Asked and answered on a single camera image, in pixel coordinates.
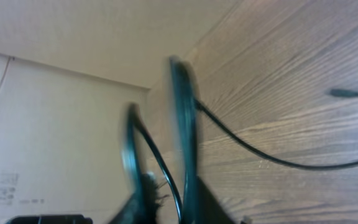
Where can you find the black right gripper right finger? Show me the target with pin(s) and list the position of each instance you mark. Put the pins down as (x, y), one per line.
(207, 207)

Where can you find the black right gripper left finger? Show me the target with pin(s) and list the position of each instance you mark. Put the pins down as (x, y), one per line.
(142, 206)

